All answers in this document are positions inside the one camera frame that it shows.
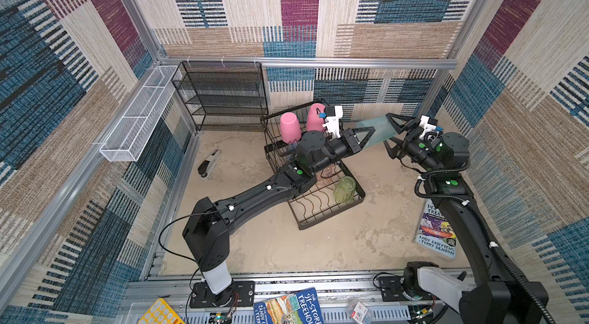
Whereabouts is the grey black stapler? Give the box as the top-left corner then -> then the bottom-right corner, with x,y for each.
197,149 -> 222,179

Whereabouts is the black mesh shelf unit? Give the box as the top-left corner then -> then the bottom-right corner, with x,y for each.
172,61 -> 268,132

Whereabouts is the pink plastic cup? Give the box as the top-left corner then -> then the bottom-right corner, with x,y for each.
306,103 -> 325,132
279,112 -> 302,144

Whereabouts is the small clear plastic box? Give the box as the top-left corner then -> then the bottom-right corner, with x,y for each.
347,298 -> 374,324

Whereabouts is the teal cup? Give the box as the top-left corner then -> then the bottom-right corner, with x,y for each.
355,116 -> 398,148

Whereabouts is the yellow patterned card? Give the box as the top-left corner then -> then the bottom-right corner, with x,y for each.
137,298 -> 185,324

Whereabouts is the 91-storey treehouse book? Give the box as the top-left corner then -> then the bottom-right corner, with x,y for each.
254,287 -> 324,324

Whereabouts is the pink translucent glass cup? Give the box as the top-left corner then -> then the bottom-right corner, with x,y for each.
318,165 -> 334,181

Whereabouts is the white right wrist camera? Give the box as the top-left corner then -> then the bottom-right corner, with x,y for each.
419,116 -> 443,143

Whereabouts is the white wire mesh basket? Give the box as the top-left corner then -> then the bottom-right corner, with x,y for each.
100,66 -> 178,162

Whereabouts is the black two-tier dish rack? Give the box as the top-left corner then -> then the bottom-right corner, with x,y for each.
261,102 -> 366,231

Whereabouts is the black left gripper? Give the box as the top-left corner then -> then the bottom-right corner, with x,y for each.
310,128 -> 377,179

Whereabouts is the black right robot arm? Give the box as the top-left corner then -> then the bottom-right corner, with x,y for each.
385,113 -> 555,323

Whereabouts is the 143-storey treehouse book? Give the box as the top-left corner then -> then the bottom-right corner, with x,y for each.
414,199 -> 458,260

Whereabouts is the green glass cup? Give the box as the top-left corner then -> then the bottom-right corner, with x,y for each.
334,175 -> 356,204

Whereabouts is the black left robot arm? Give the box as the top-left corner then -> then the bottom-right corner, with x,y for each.
182,126 -> 376,296

